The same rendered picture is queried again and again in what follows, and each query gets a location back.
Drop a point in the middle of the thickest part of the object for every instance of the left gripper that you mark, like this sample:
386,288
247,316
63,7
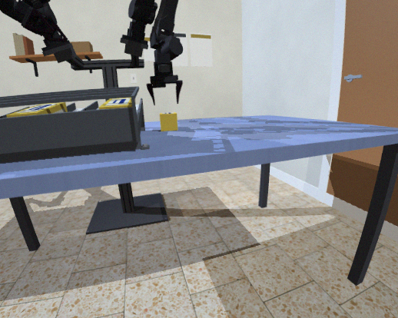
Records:
167,79

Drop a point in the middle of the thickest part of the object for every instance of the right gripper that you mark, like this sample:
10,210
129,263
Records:
35,22

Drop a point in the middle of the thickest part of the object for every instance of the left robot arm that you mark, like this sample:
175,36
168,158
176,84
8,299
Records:
143,12

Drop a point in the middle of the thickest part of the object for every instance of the dark grey long flat panel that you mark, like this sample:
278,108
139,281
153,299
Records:
66,129

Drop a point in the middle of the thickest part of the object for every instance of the yellow butter carton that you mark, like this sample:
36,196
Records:
117,103
40,109
168,121

